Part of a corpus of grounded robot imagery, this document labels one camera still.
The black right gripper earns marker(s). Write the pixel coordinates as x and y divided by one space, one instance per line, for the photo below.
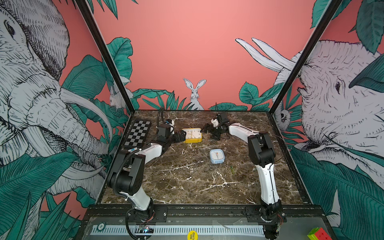
217 137

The black white chessboard box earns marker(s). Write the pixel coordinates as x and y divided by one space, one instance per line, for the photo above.
137 134

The yellow square alarm clock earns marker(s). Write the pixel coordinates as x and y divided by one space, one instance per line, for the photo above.
193 135

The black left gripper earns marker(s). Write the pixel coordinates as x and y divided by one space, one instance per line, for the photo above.
178 139

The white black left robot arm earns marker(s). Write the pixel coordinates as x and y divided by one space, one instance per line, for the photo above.
127 173

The white perforated rail strip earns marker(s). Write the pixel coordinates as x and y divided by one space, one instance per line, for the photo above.
175 230

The colourful puzzle cube on ledge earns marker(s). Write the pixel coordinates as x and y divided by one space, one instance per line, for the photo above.
318 234

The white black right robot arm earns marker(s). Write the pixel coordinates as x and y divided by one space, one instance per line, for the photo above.
261 153

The light blue small alarm clock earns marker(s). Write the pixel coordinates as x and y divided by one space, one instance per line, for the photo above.
217 156

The yellow round sticker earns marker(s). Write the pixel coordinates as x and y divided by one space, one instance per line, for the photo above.
192 235

